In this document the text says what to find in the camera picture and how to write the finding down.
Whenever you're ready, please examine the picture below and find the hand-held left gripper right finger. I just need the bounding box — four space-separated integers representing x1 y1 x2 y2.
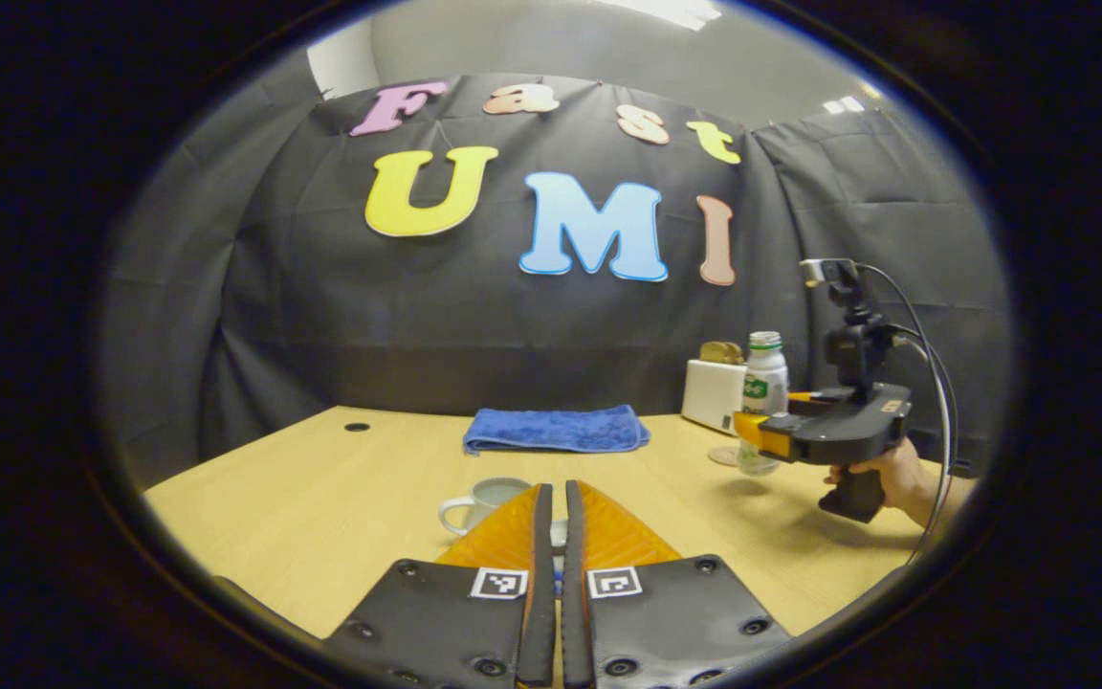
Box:
561 479 794 689

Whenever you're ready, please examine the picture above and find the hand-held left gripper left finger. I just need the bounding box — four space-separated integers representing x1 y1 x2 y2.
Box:
321 483 558 689

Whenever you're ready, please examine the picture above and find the white water bottle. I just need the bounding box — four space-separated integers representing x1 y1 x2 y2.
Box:
738 331 789 477

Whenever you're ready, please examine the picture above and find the white spouted teacup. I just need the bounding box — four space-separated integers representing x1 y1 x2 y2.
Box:
438 477 535 539

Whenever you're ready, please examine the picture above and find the white toaster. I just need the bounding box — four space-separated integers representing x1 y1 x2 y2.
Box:
681 359 748 436

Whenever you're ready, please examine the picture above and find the blue towel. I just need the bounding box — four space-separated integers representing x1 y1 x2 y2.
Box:
463 405 651 456

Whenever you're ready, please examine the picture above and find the black backdrop cloth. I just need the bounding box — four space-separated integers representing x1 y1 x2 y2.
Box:
97 75 1011 489

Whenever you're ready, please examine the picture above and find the ceiling light panel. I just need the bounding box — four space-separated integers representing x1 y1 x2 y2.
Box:
599 0 724 30

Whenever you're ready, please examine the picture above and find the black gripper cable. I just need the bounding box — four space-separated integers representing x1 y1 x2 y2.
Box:
857 263 959 561

